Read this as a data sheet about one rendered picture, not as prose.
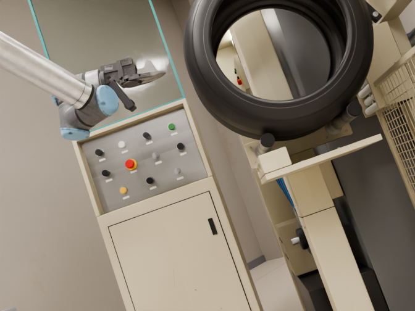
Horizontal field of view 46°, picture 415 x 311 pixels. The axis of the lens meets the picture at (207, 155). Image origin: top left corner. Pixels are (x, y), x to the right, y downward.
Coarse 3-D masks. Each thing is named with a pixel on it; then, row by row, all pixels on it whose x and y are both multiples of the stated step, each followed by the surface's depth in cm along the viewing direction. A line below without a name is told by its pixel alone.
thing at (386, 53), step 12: (384, 24) 179; (384, 36) 178; (384, 48) 178; (396, 48) 178; (372, 60) 178; (384, 60) 178; (396, 60) 177; (372, 72) 177; (384, 72) 177; (396, 72) 177; (408, 72) 177; (372, 84) 177; (384, 84) 177; (396, 84) 176; (360, 96) 194; (372, 96) 182; (372, 108) 184; (384, 108) 195
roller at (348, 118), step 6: (354, 102) 147; (348, 108) 147; (354, 108) 147; (360, 108) 147; (342, 114) 154; (348, 114) 148; (354, 114) 147; (336, 120) 165; (342, 120) 158; (348, 120) 154; (330, 126) 176; (336, 126) 170; (342, 126) 167
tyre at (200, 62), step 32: (224, 0) 174; (256, 0) 177; (288, 0) 176; (320, 0) 173; (352, 0) 146; (192, 32) 150; (224, 32) 178; (320, 32) 177; (352, 32) 145; (192, 64) 150; (352, 64) 144; (224, 96) 146; (320, 96) 144; (352, 96) 147; (256, 128) 149; (288, 128) 147
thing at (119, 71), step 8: (112, 64) 161; (120, 64) 159; (128, 64) 158; (104, 72) 161; (112, 72) 161; (120, 72) 158; (128, 72) 159; (136, 72) 164; (104, 80) 159; (112, 80) 160; (120, 80) 159; (136, 80) 160
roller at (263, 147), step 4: (264, 136) 148; (268, 136) 148; (272, 136) 148; (260, 140) 149; (264, 140) 148; (268, 140) 148; (272, 140) 148; (260, 144) 152; (264, 144) 148; (268, 144) 148; (272, 144) 148; (260, 148) 159; (264, 148) 151; (268, 148) 150; (260, 152) 168; (264, 152) 163
